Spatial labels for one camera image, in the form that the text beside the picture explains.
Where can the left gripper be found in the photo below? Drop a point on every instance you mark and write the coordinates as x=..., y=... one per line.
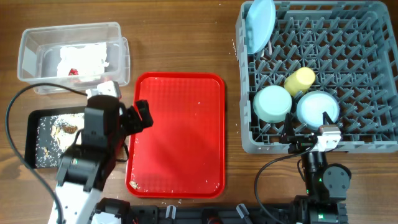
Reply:
x=136, y=124

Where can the light blue plate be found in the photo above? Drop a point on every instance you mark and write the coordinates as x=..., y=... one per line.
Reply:
x=259, y=23

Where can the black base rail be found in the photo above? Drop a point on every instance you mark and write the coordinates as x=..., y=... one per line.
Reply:
x=237, y=215

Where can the clear plastic bin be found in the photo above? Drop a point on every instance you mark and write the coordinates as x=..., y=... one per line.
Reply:
x=39, y=55

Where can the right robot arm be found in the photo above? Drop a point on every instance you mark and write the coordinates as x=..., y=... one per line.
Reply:
x=326, y=184

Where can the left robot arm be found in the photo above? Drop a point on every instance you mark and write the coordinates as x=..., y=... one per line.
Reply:
x=85, y=166

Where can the dark food scrap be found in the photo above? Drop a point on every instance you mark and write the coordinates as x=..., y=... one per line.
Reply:
x=69, y=129

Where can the red serving tray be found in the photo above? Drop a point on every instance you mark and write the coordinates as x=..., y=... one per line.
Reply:
x=183, y=154

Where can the grey dishwasher rack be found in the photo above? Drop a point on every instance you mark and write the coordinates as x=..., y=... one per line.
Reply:
x=350, y=45

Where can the light blue bowl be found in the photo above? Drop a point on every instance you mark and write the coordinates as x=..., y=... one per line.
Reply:
x=311, y=106

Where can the yellow plastic cup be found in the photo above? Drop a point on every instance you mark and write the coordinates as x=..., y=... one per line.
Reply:
x=300, y=80

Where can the white napkin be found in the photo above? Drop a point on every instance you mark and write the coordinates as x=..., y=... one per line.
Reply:
x=88, y=60

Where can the black tray bin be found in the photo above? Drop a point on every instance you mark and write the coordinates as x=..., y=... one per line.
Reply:
x=45, y=139

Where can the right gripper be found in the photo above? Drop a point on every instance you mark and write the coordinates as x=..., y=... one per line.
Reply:
x=298, y=143

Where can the mint green bowl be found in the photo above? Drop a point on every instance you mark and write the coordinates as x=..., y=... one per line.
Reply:
x=272, y=103

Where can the small food crumb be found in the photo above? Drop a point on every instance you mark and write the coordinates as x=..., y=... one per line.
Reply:
x=134, y=185

